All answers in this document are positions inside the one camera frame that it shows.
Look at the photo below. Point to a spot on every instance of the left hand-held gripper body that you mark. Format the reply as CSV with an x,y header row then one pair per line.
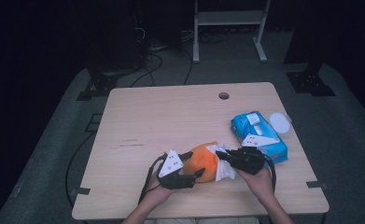
x,y
175,180

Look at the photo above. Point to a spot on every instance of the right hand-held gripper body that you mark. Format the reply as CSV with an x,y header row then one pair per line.
x,y
248,160

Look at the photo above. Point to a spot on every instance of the orange plush toy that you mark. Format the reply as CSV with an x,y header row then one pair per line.
x,y
202,161

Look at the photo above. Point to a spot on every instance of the white wet wipe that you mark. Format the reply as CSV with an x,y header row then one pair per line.
x,y
224,172

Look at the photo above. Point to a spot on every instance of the blue wet wipe pack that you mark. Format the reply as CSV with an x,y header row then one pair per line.
x,y
272,130

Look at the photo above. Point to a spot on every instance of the person's left hand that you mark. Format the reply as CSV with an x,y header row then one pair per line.
x,y
160,193

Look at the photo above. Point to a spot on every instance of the person's right hand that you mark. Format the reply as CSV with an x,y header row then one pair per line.
x,y
259,183

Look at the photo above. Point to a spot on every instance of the white oval lid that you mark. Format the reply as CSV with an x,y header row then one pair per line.
x,y
279,122

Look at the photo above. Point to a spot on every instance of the black tape strip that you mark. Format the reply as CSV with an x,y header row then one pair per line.
x,y
83,191
315,184

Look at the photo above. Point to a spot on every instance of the black stand base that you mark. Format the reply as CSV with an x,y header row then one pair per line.
x,y
309,82
101,84

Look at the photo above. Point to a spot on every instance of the white metal stand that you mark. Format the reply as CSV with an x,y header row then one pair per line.
x,y
230,18

